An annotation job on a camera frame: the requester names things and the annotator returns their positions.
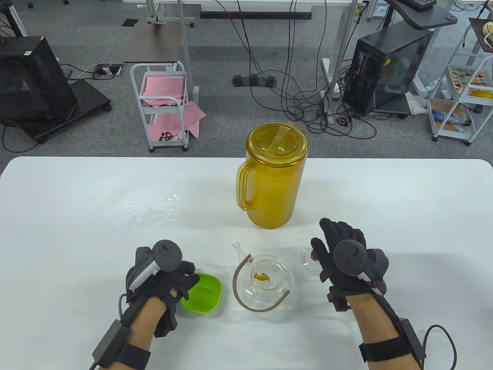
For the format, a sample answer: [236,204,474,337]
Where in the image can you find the pink paper sheets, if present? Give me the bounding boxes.
[139,74,206,141]

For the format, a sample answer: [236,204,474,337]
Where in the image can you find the white utility cart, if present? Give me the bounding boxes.
[427,54,493,146]

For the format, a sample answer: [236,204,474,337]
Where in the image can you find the person's right forearm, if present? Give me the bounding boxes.
[345,287,414,370]

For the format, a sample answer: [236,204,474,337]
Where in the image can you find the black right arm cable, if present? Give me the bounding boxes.
[422,325,458,370]

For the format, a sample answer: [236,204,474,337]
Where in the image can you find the black right arm strap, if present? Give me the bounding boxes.
[359,337,413,363]

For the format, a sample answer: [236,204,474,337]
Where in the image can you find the brown tray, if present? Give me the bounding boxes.
[469,17,493,54]

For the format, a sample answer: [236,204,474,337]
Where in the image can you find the dark brown side table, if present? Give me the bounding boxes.
[123,21,182,64]

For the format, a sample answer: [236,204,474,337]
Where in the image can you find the person's left hand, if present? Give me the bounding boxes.
[125,247,201,338]

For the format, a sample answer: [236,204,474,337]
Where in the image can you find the white plastic bags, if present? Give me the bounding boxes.
[405,92,429,115]

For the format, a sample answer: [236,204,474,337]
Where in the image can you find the blue packet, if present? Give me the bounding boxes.
[431,109,473,126]

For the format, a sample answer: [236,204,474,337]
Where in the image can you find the black keyboard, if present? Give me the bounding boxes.
[401,0,438,10]

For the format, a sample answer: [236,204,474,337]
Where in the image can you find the yellow plastic pitcher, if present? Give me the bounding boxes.
[236,122,310,230]

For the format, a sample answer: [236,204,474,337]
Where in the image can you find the clear water puddle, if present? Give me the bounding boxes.
[125,194,182,221]

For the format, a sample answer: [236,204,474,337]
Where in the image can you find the person's right hand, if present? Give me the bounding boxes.
[310,218,389,312]

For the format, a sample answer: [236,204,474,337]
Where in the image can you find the aluminium pole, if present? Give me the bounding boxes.
[175,0,194,104]

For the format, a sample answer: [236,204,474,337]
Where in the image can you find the black arm strap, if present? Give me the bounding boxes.
[359,337,413,363]
[112,341,151,370]

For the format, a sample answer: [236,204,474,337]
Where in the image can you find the floor socket box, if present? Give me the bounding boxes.
[92,64,124,79]

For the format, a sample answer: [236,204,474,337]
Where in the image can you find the person's left forearm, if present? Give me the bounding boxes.
[123,299,170,370]

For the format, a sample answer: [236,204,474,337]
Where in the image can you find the black desk foot bar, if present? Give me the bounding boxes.
[200,11,312,20]

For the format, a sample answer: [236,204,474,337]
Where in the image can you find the glass teapot lid cork knob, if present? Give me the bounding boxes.
[297,249,326,279]

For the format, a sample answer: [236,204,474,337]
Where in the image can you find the colourful puzzle board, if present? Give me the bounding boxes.
[448,67,487,92]

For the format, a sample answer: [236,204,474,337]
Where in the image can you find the black hand controller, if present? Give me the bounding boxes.
[129,240,183,289]
[333,240,389,295]

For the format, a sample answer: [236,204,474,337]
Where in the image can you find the green plastic bowl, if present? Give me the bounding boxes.
[180,273,223,315]

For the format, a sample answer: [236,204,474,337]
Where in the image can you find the black left arm strap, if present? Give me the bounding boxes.
[112,341,151,370]

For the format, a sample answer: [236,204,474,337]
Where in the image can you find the black keyboard tray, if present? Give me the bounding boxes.
[385,0,459,30]

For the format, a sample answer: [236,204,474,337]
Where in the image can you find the bundle of black floor cables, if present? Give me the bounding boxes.
[214,0,378,140]

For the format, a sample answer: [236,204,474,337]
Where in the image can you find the white rolling cart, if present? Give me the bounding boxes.
[130,61,190,153]

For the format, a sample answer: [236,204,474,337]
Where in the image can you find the glass teapot with infuser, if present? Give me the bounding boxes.
[232,242,295,313]

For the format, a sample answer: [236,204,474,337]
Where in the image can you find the white desk leg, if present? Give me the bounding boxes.
[325,0,361,116]

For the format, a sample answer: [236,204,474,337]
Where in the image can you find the black rolling base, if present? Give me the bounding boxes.
[0,79,112,144]

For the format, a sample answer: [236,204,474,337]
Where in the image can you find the black computer tower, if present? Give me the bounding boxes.
[343,26,435,118]

